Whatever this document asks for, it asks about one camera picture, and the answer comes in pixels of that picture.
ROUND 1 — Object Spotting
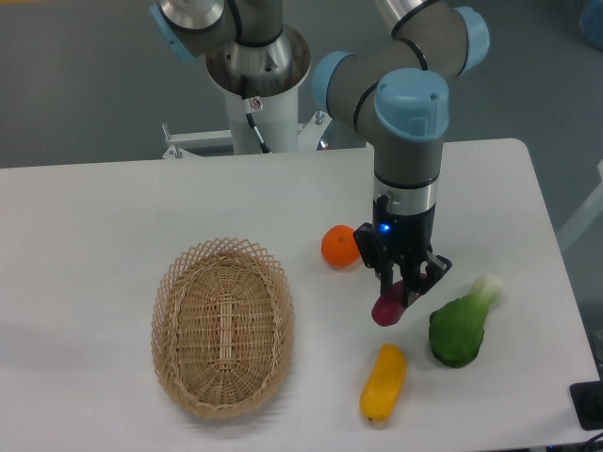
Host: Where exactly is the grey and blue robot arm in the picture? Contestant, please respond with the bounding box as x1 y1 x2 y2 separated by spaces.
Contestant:
150 1 489 309

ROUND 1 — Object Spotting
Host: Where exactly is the woven wicker basket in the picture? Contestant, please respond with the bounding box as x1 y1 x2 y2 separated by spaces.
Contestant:
151 238 294 419

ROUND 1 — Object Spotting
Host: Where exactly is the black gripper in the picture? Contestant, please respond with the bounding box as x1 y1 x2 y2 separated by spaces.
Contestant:
353 195 452 308

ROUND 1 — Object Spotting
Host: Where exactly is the purple sweet potato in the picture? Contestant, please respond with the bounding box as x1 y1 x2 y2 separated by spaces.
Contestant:
371 280 421 327

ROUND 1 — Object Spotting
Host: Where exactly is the green bok choy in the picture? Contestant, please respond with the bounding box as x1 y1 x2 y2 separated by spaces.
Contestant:
428 274 504 368

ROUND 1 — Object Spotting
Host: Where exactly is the black device at table edge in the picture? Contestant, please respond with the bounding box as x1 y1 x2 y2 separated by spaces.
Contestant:
569 380 602 431

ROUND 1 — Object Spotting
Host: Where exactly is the black cable on pedestal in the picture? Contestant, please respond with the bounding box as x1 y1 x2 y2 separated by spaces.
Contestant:
238 74 273 154

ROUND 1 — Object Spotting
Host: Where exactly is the orange tangerine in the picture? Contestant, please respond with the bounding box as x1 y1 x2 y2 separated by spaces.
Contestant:
320 224 360 268

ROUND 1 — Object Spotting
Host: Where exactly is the white furniture leg at right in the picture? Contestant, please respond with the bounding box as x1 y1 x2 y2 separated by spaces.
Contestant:
556 160 603 253

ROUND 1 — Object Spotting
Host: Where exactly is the yellow pepper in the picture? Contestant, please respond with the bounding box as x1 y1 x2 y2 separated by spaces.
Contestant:
359 344 407 422

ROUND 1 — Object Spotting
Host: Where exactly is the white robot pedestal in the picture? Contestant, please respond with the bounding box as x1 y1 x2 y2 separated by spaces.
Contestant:
205 25 311 153

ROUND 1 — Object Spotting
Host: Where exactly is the white metal base frame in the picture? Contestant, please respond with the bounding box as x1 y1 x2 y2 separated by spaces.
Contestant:
161 110 370 159

